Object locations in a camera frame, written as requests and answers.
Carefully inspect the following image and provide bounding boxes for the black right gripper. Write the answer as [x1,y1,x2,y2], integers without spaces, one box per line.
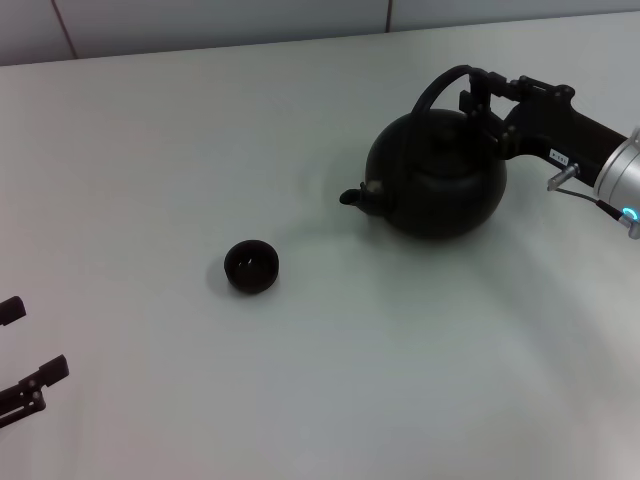
[459,71,630,190]

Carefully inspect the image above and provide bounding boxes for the black round teapot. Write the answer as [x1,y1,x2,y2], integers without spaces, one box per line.
[338,64,509,245]

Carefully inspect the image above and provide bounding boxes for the dark brown teacup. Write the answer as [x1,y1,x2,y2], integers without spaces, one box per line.
[222,239,281,297]

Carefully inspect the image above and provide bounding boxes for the grey cable with metal plug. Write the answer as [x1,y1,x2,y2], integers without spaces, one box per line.
[545,162,632,225]

